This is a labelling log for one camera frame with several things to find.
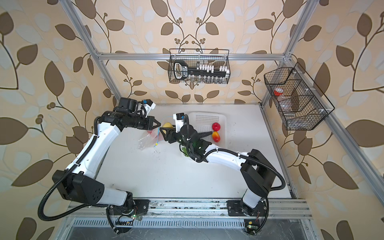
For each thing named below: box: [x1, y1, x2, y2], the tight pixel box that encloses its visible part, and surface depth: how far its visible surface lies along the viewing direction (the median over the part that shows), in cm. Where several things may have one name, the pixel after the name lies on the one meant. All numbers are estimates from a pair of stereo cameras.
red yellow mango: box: [212, 131, 221, 143], surface depth 98 cm
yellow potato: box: [162, 122, 174, 129], surface depth 75 cm
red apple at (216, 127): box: [212, 122, 221, 132], surface depth 104 cm
